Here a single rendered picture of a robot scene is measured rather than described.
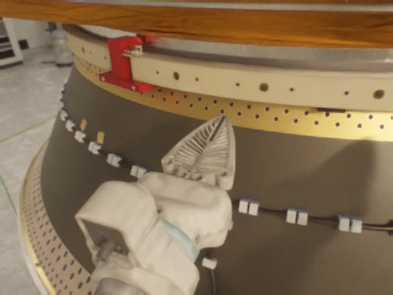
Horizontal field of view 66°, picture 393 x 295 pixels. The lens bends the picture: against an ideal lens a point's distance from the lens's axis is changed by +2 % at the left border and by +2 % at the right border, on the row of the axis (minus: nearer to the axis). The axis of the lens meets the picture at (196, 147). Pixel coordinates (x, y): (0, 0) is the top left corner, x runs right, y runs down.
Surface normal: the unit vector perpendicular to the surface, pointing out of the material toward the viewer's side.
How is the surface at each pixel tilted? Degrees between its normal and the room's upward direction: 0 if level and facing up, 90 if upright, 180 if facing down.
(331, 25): 90
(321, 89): 90
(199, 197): 9
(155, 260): 72
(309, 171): 62
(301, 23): 90
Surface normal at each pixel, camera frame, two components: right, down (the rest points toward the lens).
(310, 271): -0.22, 0.04
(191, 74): -0.48, 0.45
